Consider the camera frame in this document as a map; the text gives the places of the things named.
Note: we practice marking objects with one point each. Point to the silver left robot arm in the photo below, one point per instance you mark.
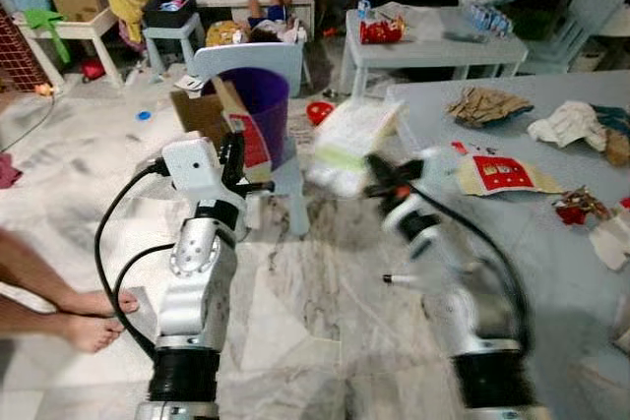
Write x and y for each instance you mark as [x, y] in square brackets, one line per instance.
[197, 282]

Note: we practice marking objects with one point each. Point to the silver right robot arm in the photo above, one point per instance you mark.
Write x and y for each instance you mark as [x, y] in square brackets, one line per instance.
[477, 322]

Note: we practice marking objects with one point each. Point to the purple plastic rubbish bin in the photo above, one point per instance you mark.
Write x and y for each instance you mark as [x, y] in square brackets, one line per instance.
[261, 110]

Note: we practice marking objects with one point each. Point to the red white paper carton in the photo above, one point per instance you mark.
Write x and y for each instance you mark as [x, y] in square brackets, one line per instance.
[254, 140]

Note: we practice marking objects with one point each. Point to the brown cardboard piece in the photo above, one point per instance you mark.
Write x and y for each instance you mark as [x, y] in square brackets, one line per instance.
[197, 115]

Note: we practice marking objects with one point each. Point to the red plastic bowl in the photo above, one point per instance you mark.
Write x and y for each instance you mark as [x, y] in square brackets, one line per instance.
[319, 113]

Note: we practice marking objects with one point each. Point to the pale blue plastic chair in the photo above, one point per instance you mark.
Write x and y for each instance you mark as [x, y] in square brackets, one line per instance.
[246, 56]
[581, 17]

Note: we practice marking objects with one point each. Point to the red white flat paper packet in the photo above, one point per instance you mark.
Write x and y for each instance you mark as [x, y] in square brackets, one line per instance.
[502, 174]

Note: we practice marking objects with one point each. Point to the brown crumpled paper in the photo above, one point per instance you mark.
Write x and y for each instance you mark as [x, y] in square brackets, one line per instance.
[487, 105]

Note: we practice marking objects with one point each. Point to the pale blue stool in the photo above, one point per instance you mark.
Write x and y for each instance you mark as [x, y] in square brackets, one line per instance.
[175, 36]

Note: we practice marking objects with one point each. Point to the pale blue plastic table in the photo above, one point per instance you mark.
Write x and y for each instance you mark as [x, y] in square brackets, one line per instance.
[438, 46]

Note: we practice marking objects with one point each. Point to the red snack bag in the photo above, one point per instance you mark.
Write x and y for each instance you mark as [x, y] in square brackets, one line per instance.
[382, 31]

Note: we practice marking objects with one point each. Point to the child in blue shorts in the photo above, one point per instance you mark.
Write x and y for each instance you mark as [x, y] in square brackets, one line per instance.
[271, 15]

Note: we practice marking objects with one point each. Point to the black plastic basket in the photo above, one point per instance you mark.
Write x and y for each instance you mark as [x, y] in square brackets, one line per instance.
[169, 12]

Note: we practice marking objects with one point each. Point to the small red toy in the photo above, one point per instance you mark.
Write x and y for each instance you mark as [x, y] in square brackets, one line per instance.
[93, 70]

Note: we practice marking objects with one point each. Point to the white crumpled tissue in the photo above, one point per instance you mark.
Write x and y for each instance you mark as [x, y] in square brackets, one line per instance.
[566, 125]

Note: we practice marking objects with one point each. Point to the pack of small bottles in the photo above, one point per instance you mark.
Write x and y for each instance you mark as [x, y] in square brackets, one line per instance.
[487, 19]

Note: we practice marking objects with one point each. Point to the small white table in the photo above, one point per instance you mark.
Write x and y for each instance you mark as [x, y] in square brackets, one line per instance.
[94, 27]

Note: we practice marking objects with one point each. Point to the red crumpled wrapper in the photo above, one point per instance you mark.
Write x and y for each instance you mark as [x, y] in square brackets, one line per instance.
[581, 207]

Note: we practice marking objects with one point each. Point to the teal brown wrapper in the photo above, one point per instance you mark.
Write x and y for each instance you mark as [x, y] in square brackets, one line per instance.
[615, 140]

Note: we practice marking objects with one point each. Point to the white paper scrap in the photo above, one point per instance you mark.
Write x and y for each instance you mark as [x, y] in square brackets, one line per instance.
[612, 243]

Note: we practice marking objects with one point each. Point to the person's bare legs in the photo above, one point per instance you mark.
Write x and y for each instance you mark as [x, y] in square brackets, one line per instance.
[49, 287]

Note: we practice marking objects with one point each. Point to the pink cloth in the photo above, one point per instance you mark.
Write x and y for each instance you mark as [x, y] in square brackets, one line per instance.
[9, 172]

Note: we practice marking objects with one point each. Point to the green plastic toy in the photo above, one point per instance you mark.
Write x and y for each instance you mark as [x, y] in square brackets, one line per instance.
[44, 22]

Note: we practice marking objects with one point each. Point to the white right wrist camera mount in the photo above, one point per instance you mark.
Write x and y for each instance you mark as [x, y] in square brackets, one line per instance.
[399, 206]

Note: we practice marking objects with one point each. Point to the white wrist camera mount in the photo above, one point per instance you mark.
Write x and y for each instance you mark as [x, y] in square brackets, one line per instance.
[399, 206]
[192, 169]

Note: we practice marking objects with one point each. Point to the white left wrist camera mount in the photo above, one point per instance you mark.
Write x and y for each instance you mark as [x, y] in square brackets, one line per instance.
[192, 169]

